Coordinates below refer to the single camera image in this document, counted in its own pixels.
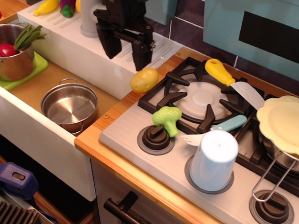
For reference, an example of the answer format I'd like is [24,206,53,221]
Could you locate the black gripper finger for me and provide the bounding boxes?
[132,36,154,71]
[96,23,122,59]

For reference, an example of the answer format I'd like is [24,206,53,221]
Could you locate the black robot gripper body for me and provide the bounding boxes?
[91,0,157,47]

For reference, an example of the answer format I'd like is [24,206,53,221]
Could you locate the yellow toy potato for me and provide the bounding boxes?
[130,68,159,93]

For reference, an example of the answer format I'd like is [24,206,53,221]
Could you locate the small steel pot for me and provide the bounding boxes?
[40,78,99,136]

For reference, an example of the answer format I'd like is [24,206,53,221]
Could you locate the tall steel pot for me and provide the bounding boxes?
[0,24,35,81]

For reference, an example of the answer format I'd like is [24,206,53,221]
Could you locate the grey toy faucet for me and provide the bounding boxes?
[80,0,105,38]

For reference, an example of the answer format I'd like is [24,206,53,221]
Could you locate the yellow toy corn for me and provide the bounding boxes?
[75,0,81,13]

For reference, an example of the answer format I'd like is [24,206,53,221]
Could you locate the purple toy eggplant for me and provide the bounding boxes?
[60,0,76,18]

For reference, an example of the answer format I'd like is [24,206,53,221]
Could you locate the yellow toy squash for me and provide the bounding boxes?
[33,0,59,16]

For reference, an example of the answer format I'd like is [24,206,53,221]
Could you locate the green toy broccoli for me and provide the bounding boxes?
[152,106,182,138]

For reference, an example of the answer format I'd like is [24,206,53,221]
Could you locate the green cutting board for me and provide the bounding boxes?
[0,52,48,91]

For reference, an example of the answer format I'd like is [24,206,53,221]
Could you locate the green toy beans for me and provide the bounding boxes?
[13,24,47,52]

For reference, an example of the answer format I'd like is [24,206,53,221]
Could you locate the black burner grate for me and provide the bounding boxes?
[138,57,299,197]

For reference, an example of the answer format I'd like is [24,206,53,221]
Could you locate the black left stove knob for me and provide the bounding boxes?
[137,125,175,156]

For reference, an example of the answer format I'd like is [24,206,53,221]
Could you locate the black stove knob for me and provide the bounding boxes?
[249,192,294,224]
[137,125,175,156]

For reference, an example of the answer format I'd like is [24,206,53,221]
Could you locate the red toy tomato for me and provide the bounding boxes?
[0,43,19,57]

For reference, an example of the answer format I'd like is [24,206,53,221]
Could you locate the white sink basin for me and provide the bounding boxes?
[0,0,186,207]

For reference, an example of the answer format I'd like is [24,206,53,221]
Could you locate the teal microwave cabinet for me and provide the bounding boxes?
[203,0,299,81]

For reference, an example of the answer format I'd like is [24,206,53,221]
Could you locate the white plastic cup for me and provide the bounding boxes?
[189,130,239,192]

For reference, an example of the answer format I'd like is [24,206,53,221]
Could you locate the pale yellow plate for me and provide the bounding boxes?
[256,95,299,156]

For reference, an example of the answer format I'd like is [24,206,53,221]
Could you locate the blue clamp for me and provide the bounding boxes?
[0,162,39,200]

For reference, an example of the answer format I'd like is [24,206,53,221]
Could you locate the black right stove knob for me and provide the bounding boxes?
[249,192,294,224]

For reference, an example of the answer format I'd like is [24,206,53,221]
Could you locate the teal wall cabinet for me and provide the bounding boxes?
[145,0,178,25]

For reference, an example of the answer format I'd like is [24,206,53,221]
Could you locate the yellow handled toy knife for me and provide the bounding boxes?
[205,58,265,110]

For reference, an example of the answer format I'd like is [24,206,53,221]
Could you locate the blue handled white fork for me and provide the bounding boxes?
[181,115,247,146]

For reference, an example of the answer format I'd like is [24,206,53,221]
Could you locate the black oven door handle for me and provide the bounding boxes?
[103,191,142,224]

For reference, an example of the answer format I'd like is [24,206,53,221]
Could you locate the steel saucepan with wire handle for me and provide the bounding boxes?
[252,136,299,203]

